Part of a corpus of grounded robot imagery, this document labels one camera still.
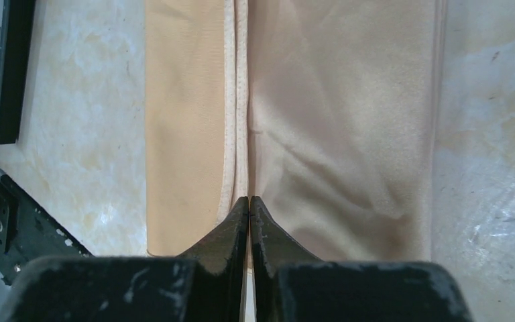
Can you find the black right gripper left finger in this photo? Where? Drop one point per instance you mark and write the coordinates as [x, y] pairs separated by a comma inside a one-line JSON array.
[[203, 283]]

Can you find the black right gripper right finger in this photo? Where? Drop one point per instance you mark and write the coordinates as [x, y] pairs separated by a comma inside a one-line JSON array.
[[292, 284]]

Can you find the orange cloth napkin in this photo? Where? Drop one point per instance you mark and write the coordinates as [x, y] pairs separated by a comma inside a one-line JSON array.
[[324, 109]]

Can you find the black white checkerboard mat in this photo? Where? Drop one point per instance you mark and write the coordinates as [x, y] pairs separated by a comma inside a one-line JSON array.
[[16, 25]]

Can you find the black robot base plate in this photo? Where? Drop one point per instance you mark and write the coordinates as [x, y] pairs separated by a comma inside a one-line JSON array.
[[28, 232]]

